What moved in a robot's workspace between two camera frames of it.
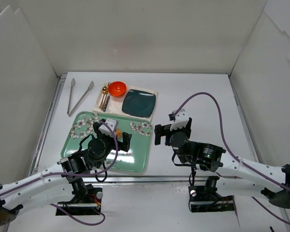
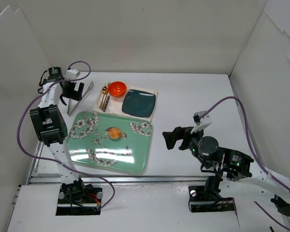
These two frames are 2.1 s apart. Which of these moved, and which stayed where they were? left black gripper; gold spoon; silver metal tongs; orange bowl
Moved: left black gripper
Stayed: gold spoon; silver metal tongs; orange bowl
